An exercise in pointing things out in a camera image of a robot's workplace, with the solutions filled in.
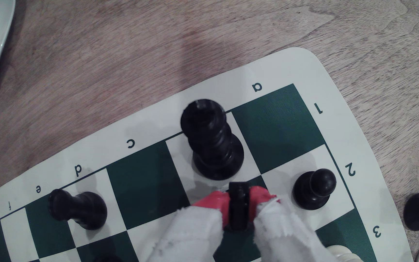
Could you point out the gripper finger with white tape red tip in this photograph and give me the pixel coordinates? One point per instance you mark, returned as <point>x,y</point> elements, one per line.
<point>286,236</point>
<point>191,236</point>

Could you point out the green and white chess mat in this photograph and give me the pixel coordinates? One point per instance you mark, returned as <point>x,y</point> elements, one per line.
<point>278,123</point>

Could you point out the black pawn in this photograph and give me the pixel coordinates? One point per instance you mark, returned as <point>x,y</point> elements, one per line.
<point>82,209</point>
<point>313,187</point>

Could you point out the tall black chess piece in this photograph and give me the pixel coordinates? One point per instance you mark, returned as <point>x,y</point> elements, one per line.
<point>211,142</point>

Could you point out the small black chess piece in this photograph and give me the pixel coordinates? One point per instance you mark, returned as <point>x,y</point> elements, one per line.
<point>239,207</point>

